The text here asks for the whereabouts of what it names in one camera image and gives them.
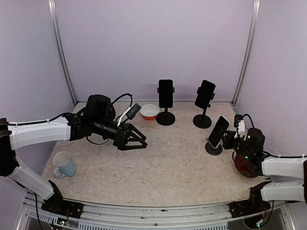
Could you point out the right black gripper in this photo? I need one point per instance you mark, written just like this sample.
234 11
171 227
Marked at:
227 141

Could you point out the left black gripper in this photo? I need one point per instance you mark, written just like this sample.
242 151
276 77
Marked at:
121 140

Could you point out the blue cased bottom phone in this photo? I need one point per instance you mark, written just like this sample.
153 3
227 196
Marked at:
214 137

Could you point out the black pole phone stand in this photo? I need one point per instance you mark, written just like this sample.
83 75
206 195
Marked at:
165 118
203 121

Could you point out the orange white bowl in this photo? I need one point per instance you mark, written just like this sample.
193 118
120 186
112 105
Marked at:
149 111

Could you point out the black teal phone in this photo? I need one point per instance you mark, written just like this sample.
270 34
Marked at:
165 93

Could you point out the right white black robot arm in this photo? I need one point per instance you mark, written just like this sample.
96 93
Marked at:
260 164

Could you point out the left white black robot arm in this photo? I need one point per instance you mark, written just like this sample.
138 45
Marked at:
26 135

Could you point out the dark red saucer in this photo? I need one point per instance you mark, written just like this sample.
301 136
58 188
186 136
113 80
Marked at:
242 165

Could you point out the light blue mug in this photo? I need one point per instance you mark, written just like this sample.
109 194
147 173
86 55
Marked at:
64 165

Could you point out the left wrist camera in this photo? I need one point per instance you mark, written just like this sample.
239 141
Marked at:
129 114

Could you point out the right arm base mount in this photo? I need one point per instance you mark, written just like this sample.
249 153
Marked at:
254 204

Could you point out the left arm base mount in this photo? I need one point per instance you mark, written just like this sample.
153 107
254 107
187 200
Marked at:
58 205

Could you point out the right aluminium frame post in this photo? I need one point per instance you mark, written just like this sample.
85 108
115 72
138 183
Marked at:
248 51

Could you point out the aluminium frame post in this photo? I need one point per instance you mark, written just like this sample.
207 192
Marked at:
56 30
248 51

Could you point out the left aluminium frame post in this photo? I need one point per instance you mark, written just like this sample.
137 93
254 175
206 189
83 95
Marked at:
56 30

